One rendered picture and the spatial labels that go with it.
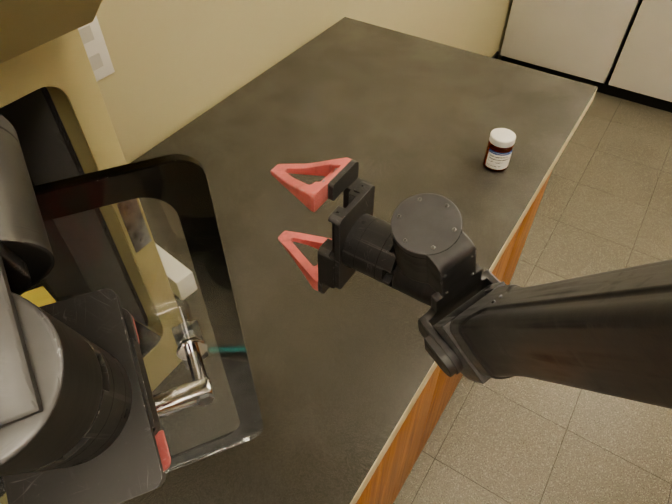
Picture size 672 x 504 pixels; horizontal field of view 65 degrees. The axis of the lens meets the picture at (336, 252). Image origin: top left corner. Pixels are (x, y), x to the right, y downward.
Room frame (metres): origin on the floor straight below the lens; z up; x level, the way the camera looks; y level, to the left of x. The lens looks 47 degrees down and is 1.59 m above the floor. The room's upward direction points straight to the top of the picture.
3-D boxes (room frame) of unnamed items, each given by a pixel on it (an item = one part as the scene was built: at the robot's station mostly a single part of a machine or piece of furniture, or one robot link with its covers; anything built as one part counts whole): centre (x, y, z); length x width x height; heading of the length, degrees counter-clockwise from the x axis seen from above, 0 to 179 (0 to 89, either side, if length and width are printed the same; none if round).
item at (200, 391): (0.21, 0.14, 1.20); 0.10 x 0.05 x 0.03; 113
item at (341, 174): (0.40, 0.02, 1.24); 0.09 x 0.07 x 0.07; 57
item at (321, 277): (0.40, 0.02, 1.17); 0.09 x 0.07 x 0.07; 57
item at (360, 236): (0.37, -0.04, 1.20); 0.07 x 0.07 x 0.10; 57
